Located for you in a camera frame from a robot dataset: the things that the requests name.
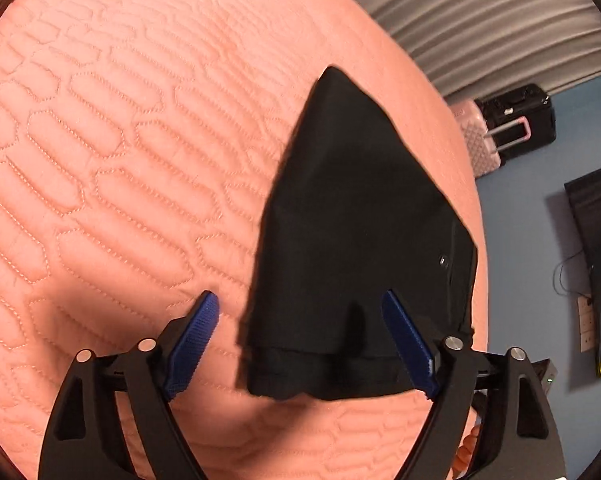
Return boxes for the pink quilted bedspread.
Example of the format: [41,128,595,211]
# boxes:
[0,0,491,480]

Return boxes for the pink suitcase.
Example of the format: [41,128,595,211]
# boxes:
[447,99,533,177]

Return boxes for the grey curtain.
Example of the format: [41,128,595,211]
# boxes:
[305,0,601,98]

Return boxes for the black cable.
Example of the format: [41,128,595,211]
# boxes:
[553,247,593,306]

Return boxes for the white wall socket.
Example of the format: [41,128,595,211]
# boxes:
[577,296,596,353]

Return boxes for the black suitcase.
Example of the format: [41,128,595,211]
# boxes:
[480,84,556,162]

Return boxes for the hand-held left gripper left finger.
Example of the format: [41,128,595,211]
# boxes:
[39,290,220,480]

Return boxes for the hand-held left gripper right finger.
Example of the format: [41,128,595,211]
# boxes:
[381,289,567,480]

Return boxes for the black pants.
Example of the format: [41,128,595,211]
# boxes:
[236,65,478,402]

